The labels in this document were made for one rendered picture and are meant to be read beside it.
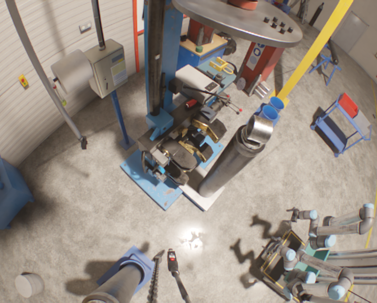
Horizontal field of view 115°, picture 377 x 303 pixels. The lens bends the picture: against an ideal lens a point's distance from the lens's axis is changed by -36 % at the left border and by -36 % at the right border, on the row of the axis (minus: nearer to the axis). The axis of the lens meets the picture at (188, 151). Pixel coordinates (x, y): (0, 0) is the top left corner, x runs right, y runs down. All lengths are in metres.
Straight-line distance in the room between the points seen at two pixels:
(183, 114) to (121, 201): 1.41
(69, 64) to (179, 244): 2.19
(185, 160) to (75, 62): 1.14
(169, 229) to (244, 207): 1.06
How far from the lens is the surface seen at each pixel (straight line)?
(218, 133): 1.73
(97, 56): 1.52
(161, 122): 1.48
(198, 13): 0.65
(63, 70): 1.40
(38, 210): 3.01
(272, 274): 2.53
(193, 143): 2.16
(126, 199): 2.49
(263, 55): 0.79
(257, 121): 1.08
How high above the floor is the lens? 2.41
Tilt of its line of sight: 63 degrees down
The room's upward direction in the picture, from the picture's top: 18 degrees clockwise
